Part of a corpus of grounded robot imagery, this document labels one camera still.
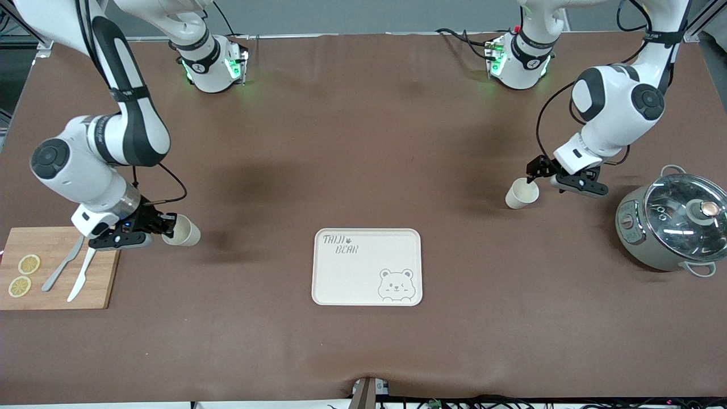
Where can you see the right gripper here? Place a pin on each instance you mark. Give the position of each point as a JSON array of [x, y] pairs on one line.
[[146, 218]]

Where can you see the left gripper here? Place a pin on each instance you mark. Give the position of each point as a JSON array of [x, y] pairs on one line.
[[543, 166]]

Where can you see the white plastic cup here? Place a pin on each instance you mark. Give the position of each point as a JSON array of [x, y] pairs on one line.
[[186, 234], [519, 196]]

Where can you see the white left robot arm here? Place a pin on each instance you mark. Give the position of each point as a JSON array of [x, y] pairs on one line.
[[608, 96]]

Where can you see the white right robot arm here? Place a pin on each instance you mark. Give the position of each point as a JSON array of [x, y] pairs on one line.
[[79, 170]]

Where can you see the white plastic knife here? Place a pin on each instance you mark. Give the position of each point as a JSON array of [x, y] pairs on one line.
[[79, 281]]

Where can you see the grey plastic knife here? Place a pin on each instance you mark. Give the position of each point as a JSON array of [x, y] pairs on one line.
[[57, 272]]

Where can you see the wooden cutting board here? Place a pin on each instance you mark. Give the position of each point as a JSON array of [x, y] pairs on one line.
[[34, 244]]

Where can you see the yellow lemon slice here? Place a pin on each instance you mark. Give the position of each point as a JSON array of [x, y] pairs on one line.
[[20, 287], [29, 264]]

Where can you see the glass pot lid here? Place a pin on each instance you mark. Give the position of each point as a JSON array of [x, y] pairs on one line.
[[676, 227]]

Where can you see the brown table mat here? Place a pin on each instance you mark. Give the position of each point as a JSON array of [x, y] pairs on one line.
[[363, 142]]

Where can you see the white bear print tray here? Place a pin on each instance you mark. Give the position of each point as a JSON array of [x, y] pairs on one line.
[[363, 284]]

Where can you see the aluminium frame profile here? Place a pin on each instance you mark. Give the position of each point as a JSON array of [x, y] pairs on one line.
[[44, 48], [697, 28]]

